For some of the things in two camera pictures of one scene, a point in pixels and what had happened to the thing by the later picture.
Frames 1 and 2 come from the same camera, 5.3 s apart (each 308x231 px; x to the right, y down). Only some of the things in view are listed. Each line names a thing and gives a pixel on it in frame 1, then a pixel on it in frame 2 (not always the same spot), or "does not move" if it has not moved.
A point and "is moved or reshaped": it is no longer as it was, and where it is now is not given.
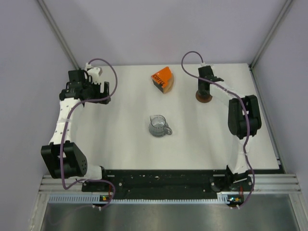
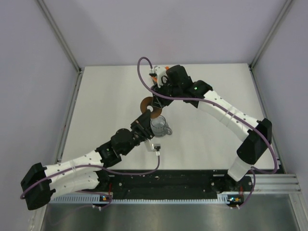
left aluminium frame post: x=57 y=32 does not move
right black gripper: x=199 y=83 to x=160 y=102
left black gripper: x=99 y=95 to x=142 y=123
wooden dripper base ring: x=203 y=99 is moved or reshaped
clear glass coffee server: x=158 y=126 does not move
